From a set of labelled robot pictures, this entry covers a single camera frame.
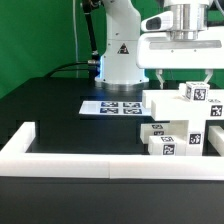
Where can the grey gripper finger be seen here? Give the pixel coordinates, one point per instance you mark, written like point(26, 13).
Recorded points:
point(160, 79)
point(209, 74)

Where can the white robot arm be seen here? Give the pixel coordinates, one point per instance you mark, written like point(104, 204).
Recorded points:
point(118, 66)

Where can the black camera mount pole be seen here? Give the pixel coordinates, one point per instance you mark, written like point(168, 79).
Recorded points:
point(88, 6)

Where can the white U-shaped fence frame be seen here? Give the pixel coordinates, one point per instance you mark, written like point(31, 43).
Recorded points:
point(17, 161)

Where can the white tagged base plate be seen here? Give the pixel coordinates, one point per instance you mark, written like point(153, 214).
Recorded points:
point(113, 108)

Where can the white tagged cube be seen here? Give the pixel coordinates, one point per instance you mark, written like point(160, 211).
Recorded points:
point(197, 91)

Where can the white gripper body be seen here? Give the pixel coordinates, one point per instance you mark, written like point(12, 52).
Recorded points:
point(180, 39)

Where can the white chair back part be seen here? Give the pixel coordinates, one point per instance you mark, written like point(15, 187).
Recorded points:
point(169, 105)

